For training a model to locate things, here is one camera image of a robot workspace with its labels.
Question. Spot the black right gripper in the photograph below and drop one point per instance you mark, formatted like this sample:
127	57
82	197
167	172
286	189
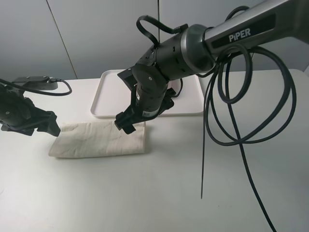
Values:
144	106

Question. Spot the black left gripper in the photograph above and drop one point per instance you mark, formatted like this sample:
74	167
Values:
19	114

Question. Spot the cream white towel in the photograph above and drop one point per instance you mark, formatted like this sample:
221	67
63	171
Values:
97	139

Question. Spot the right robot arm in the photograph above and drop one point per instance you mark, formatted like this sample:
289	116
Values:
188	50

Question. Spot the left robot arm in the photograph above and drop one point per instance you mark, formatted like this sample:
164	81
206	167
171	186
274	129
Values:
19	114

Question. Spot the white rectangular plastic tray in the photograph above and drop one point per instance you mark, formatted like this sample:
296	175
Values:
113	96

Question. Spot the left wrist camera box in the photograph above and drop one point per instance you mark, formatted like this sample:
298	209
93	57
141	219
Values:
36	82

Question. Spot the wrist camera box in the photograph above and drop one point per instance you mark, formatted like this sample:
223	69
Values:
128	78
36	82

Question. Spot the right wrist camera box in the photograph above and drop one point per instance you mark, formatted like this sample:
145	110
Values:
128	78

